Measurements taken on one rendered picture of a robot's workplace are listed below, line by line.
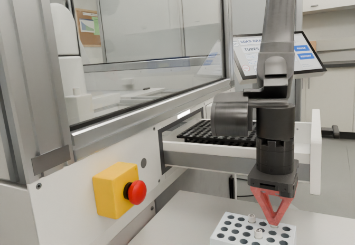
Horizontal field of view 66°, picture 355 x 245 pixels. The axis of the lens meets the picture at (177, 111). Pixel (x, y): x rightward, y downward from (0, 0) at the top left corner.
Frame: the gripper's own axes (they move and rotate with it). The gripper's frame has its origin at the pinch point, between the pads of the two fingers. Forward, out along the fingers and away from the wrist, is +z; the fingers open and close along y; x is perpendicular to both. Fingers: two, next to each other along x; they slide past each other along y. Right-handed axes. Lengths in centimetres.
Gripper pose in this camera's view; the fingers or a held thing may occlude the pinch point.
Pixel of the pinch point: (273, 218)
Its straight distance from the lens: 52.0
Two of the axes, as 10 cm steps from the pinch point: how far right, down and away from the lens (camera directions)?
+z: 0.6, 9.8, 1.9
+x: 8.8, 0.4, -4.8
